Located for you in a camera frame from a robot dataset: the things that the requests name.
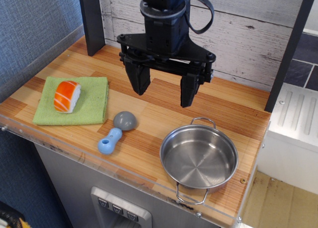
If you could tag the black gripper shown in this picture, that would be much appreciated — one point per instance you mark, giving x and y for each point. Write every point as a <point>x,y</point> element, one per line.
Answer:
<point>167,47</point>

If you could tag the dark left frame post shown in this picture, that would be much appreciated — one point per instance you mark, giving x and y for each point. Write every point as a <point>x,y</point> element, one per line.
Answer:
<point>93,27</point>

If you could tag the orange white salmon sushi toy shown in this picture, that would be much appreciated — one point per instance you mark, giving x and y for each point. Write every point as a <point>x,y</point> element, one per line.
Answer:
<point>66,96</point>

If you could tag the silver control panel with buttons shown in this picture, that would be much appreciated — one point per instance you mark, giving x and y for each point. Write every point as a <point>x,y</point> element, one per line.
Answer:
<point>115,212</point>

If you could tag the yellow black object at corner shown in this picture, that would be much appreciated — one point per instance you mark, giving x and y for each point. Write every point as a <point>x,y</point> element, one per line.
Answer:
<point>10,219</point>

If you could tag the blue grey toy scoop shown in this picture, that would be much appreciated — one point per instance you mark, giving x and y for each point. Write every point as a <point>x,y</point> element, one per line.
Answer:
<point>123,121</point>

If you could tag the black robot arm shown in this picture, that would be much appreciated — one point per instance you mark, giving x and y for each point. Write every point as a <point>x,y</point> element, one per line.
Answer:
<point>172,9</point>

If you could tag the green folded cloth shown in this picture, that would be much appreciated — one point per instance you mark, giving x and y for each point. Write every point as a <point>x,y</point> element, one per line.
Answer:
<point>89,109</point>

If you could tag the stainless steel pot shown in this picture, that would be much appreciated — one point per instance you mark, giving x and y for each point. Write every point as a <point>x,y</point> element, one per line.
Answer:
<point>198,157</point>

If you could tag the white ribbed appliance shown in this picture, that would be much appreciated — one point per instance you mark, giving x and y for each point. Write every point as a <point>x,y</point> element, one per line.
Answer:
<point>290,147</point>

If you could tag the dark right frame post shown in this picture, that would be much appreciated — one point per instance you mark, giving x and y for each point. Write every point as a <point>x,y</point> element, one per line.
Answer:
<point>295,36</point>

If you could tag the dark frame post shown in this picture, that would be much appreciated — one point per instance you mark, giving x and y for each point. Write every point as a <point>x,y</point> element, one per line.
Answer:
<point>295,36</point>
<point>93,27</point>

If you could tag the clear acrylic table edge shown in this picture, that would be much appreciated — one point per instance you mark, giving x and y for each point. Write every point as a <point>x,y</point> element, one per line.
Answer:
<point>136,179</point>

